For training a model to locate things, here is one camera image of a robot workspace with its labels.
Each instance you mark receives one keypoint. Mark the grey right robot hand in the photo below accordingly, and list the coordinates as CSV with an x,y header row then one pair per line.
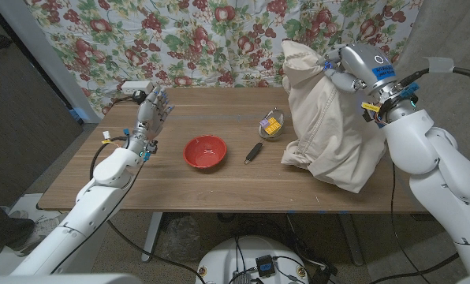
x,y
365,67

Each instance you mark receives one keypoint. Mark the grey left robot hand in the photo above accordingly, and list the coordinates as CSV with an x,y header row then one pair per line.
x,y
148,118

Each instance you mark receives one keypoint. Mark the beige jacket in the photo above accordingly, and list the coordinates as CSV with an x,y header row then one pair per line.
x,y
329,134

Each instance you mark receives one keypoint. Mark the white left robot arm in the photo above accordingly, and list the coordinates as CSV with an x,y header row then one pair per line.
x,y
85,209

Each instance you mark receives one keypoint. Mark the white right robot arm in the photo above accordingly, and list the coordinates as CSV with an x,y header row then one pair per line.
x,y
440,169

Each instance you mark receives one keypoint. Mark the red bowl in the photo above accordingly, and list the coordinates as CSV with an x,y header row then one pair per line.
x,y
205,152

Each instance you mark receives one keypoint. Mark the black plug adapter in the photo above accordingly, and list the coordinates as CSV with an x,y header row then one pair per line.
x,y
139,96

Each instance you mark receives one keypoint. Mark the white power strip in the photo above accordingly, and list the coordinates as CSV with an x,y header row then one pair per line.
x,y
134,86

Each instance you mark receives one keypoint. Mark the floral fruit print backdrop cloth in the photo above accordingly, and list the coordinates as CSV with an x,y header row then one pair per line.
x,y
203,47

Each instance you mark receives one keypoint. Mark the white table leg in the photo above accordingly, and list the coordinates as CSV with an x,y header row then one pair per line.
x,y
151,236

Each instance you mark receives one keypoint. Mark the clear plastic bag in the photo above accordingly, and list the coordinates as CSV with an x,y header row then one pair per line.
x,y
180,236

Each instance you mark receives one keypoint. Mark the white sneaker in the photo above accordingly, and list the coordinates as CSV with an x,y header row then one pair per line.
x,y
42,229

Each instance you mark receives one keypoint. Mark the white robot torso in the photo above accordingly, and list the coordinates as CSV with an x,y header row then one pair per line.
x,y
235,256

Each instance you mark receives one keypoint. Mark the grey table leg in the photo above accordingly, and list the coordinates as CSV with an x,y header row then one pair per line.
x,y
353,240

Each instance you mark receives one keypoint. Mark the person leg in dark trousers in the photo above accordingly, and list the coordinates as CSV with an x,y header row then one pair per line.
x,y
2,226

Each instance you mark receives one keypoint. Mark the black box with blue label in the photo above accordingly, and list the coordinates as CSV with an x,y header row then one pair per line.
x,y
265,266

